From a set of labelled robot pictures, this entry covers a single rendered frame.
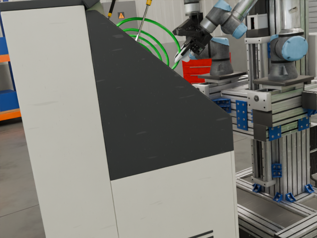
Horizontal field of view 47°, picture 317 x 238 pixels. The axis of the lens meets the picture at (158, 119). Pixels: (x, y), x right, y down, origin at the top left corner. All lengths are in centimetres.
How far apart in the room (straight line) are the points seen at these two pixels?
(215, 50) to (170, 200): 108
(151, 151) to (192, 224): 41
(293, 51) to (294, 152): 81
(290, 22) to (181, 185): 91
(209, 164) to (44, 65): 81
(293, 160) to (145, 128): 123
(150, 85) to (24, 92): 47
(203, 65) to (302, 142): 378
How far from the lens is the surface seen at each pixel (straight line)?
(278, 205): 246
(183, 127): 153
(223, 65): 233
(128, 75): 141
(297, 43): 184
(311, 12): 872
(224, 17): 178
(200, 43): 179
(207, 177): 165
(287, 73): 198
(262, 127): 198
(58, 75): 136
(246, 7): 193
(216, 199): 172
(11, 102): 704
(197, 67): 609
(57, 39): 136
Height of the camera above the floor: 136
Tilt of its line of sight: 14 degrees down
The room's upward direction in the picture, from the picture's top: 6 degrees counter-clockwise
